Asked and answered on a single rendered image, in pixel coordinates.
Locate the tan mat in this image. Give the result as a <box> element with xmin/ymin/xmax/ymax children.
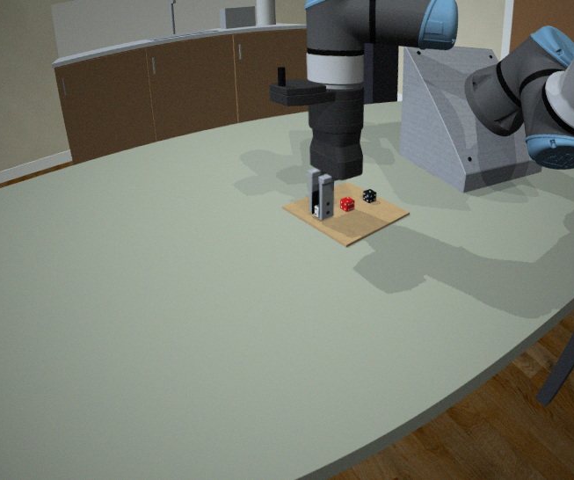
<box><xmin>282</xmin><ymin>182</ymin><xmax>410</xmax><ymax>247</ymax></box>

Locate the red die with white pips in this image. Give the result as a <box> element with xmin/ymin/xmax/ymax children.
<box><xmin>340</xmin><ymin>197</ymin><xmax>354</xmax><ymax>212</ymax></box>

